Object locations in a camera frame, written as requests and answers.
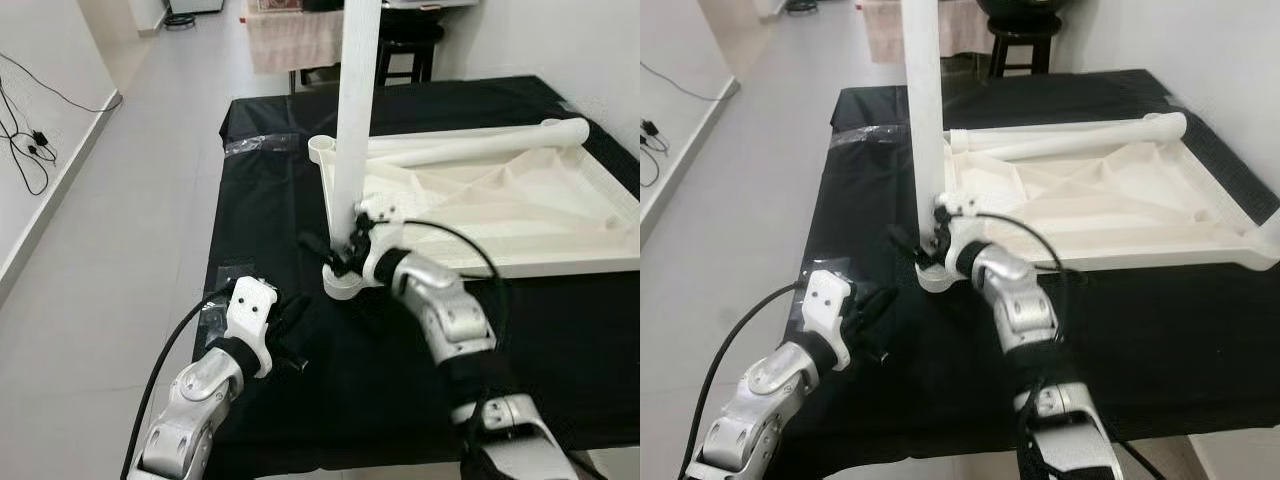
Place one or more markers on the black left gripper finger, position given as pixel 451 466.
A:
pixel 877 308
pixel 294 312

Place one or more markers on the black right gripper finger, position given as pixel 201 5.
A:
pixel 910 244
pixel 325 252

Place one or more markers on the white plastic children table top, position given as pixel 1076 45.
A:
pixel 480 200
pixel 1080 195

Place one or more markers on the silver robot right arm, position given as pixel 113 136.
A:
pixel 450 310
pixel 1020 300

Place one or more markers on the clear tape strip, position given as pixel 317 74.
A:
pixel 868 135

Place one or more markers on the black round stool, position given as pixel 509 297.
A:
pixel 1022 45
pixel 410 55

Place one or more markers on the beige cloth covered table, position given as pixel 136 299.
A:
pixel 290 40
pixel 885 30

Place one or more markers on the grey tape piece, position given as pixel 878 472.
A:
pixel 570 107
pixel 1178 100

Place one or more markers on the black charger plug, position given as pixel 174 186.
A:
pixel 40 137
pixel 650 128

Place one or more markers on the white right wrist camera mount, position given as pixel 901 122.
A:
pixel 385 268
pixel 965 255

